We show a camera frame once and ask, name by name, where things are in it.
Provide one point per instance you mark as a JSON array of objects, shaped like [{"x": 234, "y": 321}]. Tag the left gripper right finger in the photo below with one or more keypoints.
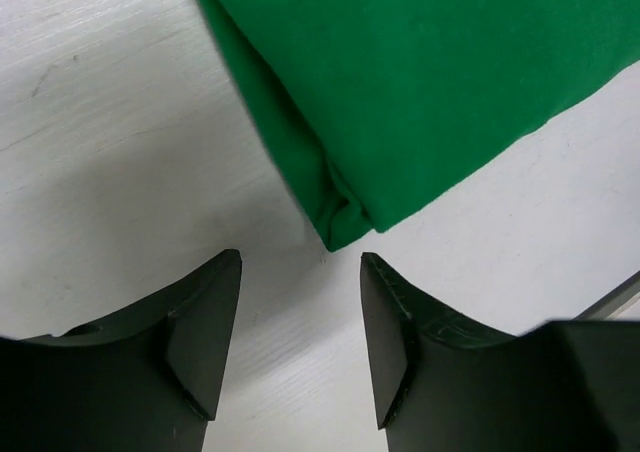
[{"x": 443, "y": 381}]

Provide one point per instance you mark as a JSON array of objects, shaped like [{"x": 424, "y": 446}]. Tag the aluminium frame rail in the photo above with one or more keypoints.
[{"x": 620, "y": 299}]

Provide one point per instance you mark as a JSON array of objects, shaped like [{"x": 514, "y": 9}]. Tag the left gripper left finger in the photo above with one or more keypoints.
[{"x": 147, "y": 377}]

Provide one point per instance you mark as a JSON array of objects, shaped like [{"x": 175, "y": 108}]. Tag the green t shirt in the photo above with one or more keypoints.
[{"x": 371, "y": 109}]

